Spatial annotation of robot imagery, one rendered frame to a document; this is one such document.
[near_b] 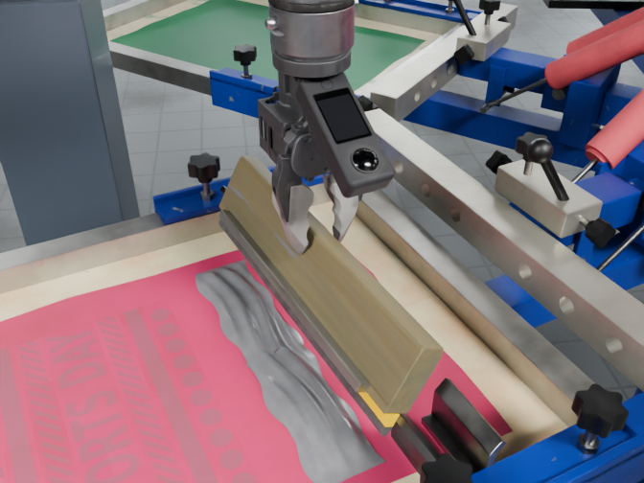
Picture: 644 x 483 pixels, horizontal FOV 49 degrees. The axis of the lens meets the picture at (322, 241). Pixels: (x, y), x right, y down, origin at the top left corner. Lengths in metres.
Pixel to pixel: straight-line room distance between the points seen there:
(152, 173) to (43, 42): 1.95
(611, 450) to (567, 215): 0.29
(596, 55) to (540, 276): 0.52
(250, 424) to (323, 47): 0.38
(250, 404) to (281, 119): 0.30
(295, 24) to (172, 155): 2.63
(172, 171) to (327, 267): 2.43
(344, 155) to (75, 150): 0.73
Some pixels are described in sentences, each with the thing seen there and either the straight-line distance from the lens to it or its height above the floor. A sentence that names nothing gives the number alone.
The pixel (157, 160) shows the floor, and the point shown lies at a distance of 3.19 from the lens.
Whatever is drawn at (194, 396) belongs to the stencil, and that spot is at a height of 0.96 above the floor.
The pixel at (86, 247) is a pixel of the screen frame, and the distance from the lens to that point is 0.95.
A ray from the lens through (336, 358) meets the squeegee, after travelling 0.66.
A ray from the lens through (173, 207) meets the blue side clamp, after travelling 0.98.
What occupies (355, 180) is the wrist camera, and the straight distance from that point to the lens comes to 0.59.
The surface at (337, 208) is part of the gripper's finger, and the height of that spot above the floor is 1.13.
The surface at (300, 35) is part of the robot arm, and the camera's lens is 0.61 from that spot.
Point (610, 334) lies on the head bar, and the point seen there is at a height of 1.02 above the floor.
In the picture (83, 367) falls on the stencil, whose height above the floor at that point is 0.96.
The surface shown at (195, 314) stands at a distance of 0.86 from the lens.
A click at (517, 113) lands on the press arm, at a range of 1.43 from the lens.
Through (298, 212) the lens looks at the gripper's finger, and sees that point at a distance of 0.69.
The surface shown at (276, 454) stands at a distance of 0.71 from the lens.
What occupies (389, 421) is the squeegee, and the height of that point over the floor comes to 1.03.
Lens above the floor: 1.52
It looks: 36 degrees down
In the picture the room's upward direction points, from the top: straight up
